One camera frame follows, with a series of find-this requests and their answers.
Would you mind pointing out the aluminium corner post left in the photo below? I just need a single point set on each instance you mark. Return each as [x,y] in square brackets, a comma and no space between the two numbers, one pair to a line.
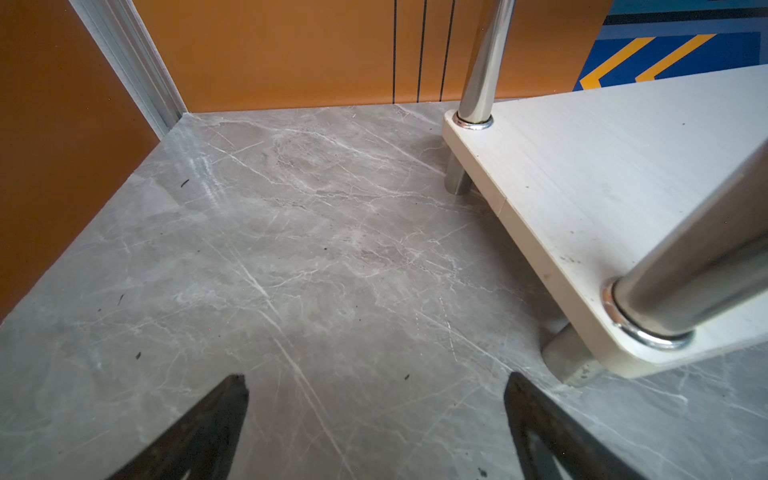
[121,35]

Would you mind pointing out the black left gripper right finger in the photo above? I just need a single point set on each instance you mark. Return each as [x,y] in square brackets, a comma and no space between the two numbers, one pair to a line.
[549,443]

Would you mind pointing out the white two-tier shelf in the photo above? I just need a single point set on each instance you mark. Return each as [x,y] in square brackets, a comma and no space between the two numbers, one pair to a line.
[642,208]

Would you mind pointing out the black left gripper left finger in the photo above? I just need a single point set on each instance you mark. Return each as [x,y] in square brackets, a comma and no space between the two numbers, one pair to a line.
[202,443]

